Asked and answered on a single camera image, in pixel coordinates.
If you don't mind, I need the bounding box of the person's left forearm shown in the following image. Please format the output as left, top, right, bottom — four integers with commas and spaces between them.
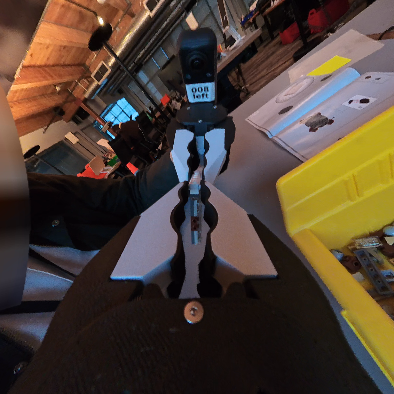
28, 154, 182, 251

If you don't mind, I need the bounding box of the red storage box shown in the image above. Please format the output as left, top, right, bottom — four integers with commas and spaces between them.
77, 155, 109, 180

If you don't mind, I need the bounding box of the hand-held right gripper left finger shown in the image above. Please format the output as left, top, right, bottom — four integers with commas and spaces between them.
110, 181, 189, 298

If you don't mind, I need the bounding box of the grey paper sheet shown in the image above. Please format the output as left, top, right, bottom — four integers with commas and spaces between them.
288, 29, 385, 84

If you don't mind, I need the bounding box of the white vent grille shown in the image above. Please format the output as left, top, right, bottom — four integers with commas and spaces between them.
90, 60, 112, 84

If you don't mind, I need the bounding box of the pile of loose toy bricks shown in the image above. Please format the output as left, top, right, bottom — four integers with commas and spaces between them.
331, 226, 394, 317

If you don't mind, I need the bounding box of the yellow sticky note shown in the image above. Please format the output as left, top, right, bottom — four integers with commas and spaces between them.
307, 55, 351, 76

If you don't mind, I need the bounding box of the toy brick instruction booklet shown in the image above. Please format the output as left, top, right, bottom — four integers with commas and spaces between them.
246, 68, 394, 162

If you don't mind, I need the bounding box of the background work table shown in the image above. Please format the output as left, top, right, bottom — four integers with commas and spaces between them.
217, 28, 263, 73

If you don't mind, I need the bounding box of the yellow plastic bin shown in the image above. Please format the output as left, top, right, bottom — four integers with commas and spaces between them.
275, 106, 394, 377

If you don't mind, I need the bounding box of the red plastic crate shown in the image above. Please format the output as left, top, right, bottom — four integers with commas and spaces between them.
279, 22, 300, 44
308, 0, 351, 34

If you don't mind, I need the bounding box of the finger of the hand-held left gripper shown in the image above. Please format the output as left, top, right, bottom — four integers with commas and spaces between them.
204, 129, 228, 183
170, 129, 195, 183

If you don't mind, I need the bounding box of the arched window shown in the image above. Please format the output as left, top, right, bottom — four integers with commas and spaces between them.
100, 98, 138, 124

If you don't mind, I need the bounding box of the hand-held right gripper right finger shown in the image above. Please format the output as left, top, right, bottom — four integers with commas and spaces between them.
201, 181, 279, 298

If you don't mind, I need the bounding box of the person's clothed torso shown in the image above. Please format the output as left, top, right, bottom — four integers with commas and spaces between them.
0, 243, 103, 394

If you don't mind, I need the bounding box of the silver ventilation duct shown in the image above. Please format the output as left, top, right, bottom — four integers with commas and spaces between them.
85, 0, 188, 99

